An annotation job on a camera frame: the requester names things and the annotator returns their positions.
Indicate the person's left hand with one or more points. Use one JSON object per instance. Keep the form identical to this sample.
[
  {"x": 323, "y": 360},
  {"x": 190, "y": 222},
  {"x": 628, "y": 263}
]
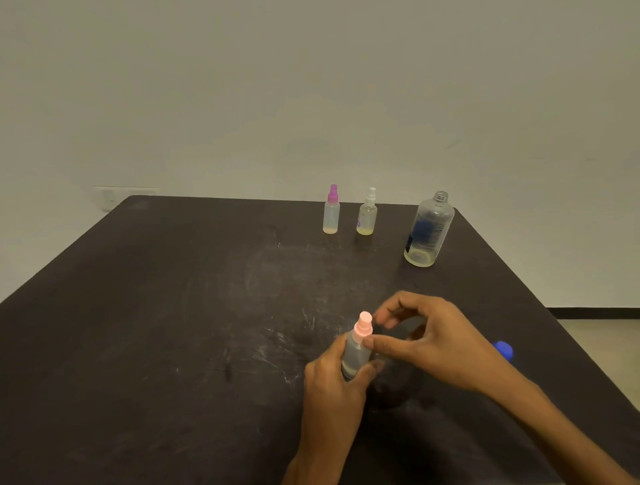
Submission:
[{"x": 332, "y": 409}]

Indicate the person's right hand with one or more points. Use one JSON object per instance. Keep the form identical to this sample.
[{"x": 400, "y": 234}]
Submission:
[{"x": 445, "y": 350}]

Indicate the blue bottle cap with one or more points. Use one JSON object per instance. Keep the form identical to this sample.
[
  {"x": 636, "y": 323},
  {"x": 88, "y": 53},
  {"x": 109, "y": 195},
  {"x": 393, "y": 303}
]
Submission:
[{"x": 504, "y": 350}]

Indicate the small plain clear bottle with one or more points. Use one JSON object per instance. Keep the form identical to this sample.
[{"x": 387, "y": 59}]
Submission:
[{"x": 356, "y": 355}]

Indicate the pink spray cap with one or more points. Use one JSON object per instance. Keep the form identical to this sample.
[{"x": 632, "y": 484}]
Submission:
[{"x": 363, "y": 326}]

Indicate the large clear plastic bottle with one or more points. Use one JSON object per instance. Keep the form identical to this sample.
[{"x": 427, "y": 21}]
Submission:
[{"x": 430, "y": 232}]

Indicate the small yellowish bottle purple sticker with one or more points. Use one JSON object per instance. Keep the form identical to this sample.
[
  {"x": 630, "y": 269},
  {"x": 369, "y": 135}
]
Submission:
[{"x": 366, "y": 220}]

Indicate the white spray cap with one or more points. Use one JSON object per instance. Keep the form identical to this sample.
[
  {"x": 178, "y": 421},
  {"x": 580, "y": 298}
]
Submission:
[{"x": 370, "y": 196}]

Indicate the small bottle with pink sticker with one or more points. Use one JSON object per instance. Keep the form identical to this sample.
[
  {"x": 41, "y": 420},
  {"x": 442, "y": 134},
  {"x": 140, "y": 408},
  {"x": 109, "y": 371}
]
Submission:
[{"x": 331, "y": 220}]

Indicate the purple spray cap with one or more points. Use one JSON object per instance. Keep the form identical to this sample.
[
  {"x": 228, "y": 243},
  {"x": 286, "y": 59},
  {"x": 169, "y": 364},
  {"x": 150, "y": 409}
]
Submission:
[{"x": 333, "y": 194}]

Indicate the person's left forearm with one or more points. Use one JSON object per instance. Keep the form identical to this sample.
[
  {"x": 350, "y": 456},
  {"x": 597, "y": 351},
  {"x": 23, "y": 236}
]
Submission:
[{"x": 315, "y": 469}]

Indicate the black skirting board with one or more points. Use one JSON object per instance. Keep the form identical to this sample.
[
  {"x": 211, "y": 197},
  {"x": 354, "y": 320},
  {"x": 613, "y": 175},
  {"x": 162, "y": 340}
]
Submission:
[{"x": 595, "y": 313}]

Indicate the white wall socket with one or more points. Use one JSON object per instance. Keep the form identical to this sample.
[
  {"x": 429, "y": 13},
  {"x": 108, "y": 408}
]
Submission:
[{"x": 124, "y": 199}]

